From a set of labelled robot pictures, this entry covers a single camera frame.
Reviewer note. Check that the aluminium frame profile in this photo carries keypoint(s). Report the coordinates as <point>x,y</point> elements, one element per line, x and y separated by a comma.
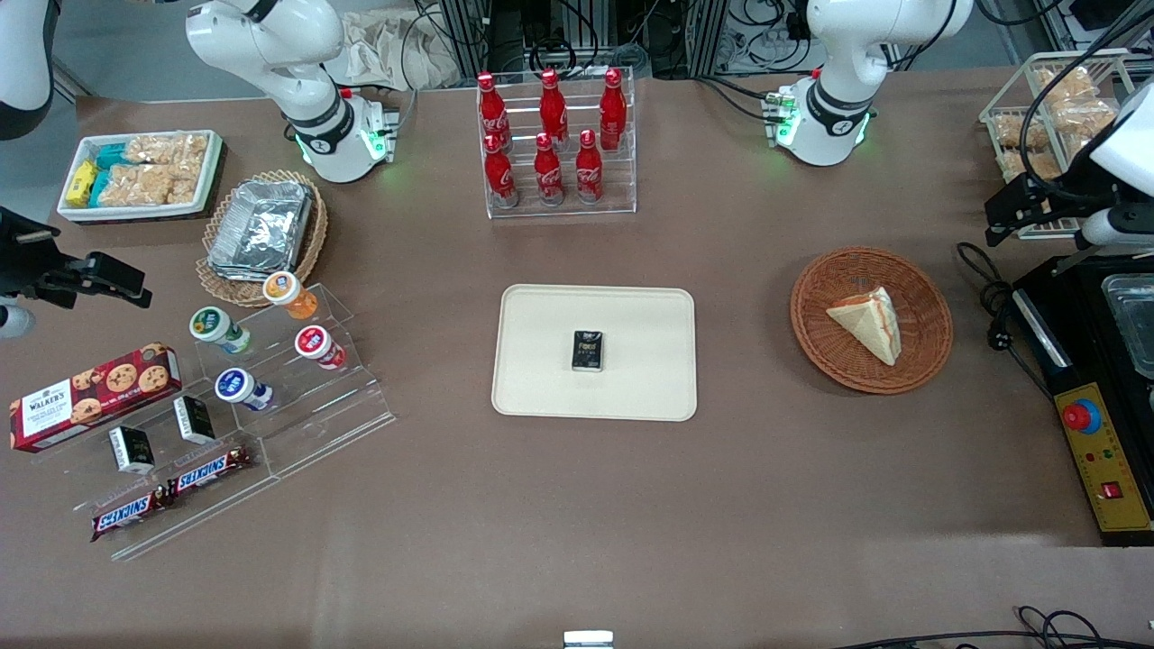
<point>464,36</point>
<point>703,36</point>

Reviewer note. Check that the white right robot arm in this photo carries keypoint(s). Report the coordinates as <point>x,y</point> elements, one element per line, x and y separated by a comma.
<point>306,90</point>

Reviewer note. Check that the blue lid gum jar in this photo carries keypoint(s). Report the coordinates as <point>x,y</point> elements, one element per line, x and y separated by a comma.
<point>234,386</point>

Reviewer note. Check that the light wicker basket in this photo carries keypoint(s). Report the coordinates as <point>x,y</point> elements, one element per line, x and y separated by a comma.
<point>221,288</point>

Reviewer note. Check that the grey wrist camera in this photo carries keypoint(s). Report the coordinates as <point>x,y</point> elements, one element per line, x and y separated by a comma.
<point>13,322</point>
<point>1113,227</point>

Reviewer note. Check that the clear acrylic bottle rack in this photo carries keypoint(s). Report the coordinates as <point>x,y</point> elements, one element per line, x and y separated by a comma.
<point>622,194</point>

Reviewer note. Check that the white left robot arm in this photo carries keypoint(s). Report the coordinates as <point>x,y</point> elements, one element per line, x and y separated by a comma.
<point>847,54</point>

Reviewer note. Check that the white rectangular snack tray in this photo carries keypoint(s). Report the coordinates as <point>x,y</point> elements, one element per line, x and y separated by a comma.
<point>72,212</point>

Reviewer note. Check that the wrapped rice cracker pack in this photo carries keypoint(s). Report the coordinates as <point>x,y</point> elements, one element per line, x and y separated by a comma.
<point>167,149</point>
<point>185,185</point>
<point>135,185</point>

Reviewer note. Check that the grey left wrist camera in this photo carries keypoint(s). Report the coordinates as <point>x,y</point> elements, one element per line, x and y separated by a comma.
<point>1113,227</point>

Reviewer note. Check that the brown wicker basket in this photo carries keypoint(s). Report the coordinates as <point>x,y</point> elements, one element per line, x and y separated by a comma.
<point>856,270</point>

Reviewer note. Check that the clear plastic container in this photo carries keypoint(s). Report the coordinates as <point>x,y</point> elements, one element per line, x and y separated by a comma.
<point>1134,324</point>

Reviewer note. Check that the yellow snack pack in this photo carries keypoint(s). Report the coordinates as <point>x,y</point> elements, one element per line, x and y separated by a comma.
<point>83,183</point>

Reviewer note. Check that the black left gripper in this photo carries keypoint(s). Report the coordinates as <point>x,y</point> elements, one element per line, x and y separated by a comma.
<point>1029,195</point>

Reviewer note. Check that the wrapped bread pack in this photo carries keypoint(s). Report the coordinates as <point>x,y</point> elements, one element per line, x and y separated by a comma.
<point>1086,117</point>
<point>1037,164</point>
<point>1068,86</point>
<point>1019,131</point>

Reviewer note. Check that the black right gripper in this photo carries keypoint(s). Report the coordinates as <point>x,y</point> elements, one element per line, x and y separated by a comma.
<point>22,261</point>

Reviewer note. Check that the triangle sandwich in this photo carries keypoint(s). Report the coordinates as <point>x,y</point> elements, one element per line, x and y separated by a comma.
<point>870,323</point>

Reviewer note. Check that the yellow emergency stop control box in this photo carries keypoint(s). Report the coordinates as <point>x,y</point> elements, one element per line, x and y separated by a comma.
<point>1113,469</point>

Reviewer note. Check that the small black box gold print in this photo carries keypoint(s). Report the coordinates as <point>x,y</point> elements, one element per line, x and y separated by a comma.
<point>588,351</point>

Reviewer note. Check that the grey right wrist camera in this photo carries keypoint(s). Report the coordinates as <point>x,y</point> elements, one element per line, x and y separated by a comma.
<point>13,322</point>

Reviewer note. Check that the grey metal bar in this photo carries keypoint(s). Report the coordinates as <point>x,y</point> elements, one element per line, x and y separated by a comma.
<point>1077,261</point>

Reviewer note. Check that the red cola bottle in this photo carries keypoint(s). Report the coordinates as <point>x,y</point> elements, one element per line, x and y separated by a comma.
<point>548,176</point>
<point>500,176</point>
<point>589,171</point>
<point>553,108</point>
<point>493,113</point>
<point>613,113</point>

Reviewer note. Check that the orange lid gum jar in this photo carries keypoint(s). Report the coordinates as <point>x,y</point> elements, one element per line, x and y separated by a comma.
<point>284,290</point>

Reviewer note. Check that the red lid gum jar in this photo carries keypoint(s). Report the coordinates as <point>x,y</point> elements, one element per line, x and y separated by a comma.
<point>313,342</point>

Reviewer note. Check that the Snickers chocolate bar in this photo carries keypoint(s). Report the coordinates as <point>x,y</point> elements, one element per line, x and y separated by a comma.
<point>131,514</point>
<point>209,471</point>

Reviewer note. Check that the green lid gum jar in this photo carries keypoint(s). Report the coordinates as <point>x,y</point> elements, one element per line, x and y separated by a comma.
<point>209,324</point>

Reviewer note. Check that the cream plastic tray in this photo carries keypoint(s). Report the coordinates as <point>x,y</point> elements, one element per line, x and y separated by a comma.
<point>541,361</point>

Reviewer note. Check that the teal snack pack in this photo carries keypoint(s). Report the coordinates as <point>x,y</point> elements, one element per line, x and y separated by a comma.
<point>100,187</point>
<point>110,156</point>

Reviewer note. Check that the red Walkers cookie box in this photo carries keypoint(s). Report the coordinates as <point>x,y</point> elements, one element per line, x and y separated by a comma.
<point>90,397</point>

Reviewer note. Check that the beige cloth bag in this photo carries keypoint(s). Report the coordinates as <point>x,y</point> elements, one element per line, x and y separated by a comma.
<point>388,50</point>

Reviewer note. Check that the aluminium foil container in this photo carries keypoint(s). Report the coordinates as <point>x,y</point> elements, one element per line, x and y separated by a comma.
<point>261,225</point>

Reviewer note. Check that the clear acrylic step display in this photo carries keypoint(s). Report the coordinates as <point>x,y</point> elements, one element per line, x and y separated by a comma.
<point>334,424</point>

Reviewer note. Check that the small black white box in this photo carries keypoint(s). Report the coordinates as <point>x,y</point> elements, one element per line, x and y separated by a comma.
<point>195,420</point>
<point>132,451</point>

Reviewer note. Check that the black table appliance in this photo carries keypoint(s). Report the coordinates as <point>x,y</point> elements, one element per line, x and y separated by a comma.
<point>1077,315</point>

